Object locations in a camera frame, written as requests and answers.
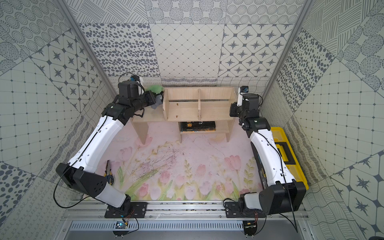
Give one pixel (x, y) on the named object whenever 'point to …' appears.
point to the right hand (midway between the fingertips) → (234, 106)
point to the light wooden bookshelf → (190, 104)
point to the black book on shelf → (198, 126)
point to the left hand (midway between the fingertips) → (153, 90)
